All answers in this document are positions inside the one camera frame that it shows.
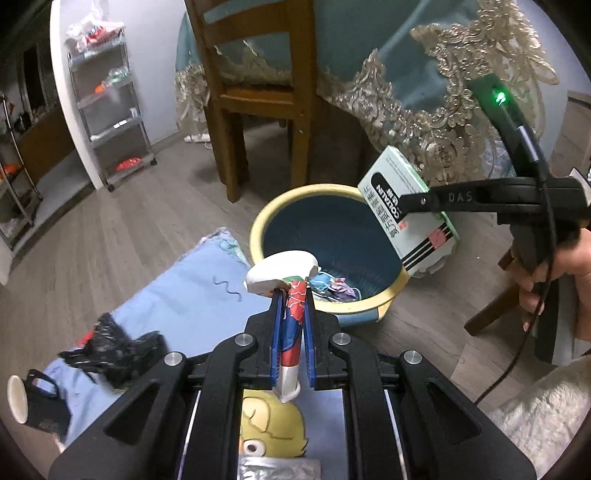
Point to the white power strip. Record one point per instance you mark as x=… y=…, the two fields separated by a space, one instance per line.
x=198 y=137

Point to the purple packet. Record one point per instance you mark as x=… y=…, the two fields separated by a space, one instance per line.
x=344 y=288

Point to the grey rolling cart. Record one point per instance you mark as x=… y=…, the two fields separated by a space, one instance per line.
x=115 y=124

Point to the white plastic bag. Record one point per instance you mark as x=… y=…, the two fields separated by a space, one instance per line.
x=92 y=32

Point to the person's right hand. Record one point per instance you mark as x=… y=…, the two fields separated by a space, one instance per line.
x=531 y=295

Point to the black plastic bag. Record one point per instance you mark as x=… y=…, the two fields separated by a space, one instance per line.
x=115 y=350

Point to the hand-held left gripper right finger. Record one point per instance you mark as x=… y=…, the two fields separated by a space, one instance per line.
x=309 y=341

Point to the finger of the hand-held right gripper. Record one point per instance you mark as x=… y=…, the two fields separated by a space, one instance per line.
x=452 y=198

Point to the blue printed blanket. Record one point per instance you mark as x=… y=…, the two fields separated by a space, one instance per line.
x=184 y=295

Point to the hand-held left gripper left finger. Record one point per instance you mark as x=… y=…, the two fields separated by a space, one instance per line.
x=277 y=337

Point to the teal lace-trimmed tablecloth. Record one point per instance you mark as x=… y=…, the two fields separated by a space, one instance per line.
x=369 y=32

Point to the black mug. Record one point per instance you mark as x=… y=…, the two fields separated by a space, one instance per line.
x=46 y=408

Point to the white green medicine box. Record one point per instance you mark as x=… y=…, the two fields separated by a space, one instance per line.
x=425 y=240

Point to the metal shelf rack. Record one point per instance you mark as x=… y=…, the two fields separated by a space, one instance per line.
x=18 y=177

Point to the red snack bag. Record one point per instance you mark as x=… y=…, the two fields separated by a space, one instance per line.
x=128 y=164

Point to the blue yellow-rimmed trash bin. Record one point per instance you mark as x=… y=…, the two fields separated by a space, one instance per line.
x=323 y=230

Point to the wooden chair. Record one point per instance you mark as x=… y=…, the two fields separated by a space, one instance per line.
x=300 y=69

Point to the green plastic packet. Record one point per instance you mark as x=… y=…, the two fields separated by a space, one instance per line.
x=115 y=76

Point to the silver foil packet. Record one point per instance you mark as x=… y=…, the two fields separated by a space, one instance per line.
x=277 y=470

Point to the clear plastic bottle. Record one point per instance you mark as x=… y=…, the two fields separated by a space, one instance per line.
x=496 y=161

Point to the white fluffy rug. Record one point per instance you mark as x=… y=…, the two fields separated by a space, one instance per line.
x=545 y=424

